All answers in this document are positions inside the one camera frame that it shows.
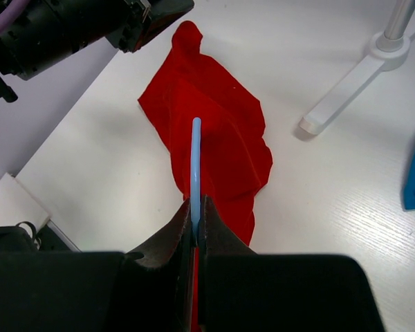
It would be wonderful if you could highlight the white and chrome clothes rack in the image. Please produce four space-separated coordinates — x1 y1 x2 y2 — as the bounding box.
298 1 415 136

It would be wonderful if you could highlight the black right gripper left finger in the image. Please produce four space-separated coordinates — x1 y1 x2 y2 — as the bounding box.
0 203 191 331

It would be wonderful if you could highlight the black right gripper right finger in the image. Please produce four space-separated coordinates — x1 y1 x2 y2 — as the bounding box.
199 196 385 331

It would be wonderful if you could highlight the light blue wire hanger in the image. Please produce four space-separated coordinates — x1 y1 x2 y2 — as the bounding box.
190 118 201 246

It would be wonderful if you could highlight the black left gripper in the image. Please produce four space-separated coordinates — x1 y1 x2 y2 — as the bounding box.
0 0 194 80

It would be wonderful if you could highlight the red t-shirt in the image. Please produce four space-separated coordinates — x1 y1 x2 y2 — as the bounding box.
139 21 273 331

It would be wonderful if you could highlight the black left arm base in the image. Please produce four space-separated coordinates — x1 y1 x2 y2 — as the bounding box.
0 221 38 252

